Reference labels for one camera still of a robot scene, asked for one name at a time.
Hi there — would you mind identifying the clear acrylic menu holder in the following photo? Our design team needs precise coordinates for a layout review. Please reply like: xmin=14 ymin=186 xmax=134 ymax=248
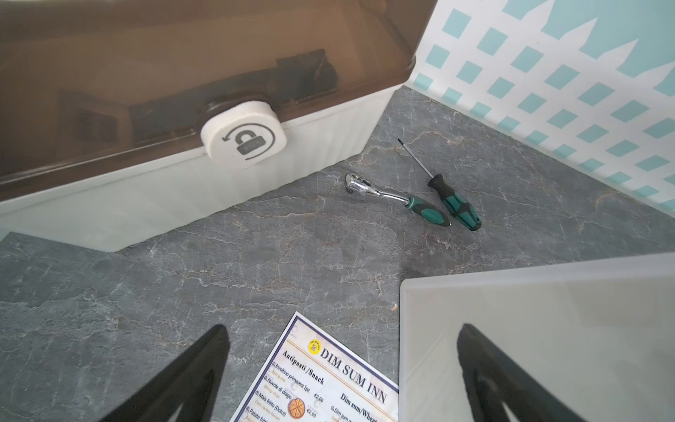
xmin=399 ymin=253 xmax=674 ymax=421

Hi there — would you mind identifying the dim sum inn menu sheet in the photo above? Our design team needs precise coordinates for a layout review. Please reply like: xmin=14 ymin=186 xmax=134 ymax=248
xmin=231 ymin=312 xmax=399 ymax=422

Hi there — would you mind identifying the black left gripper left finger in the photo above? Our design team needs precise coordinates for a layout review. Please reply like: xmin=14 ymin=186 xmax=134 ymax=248
xmin=102 ymin=325 xmax=230 ymax=421

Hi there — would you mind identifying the white box with brown lid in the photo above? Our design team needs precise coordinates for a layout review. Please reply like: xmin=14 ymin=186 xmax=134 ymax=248
xmin=1 ymin=1 xmax=435 ymax=251

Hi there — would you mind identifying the green black screwdriver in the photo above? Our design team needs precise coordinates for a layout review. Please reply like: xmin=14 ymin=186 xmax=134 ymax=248
xmin=398 ymin=139 xmax=482 ymax=231

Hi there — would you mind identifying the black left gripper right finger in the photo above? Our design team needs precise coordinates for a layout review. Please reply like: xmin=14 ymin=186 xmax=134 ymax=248
xmin=456 ymin=324 xmax=582 ymax=421

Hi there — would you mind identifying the green handled ratchet wrench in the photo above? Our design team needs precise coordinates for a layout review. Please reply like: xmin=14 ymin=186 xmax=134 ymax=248
xmin=345 ymin=172 xmax=451 ymax=227

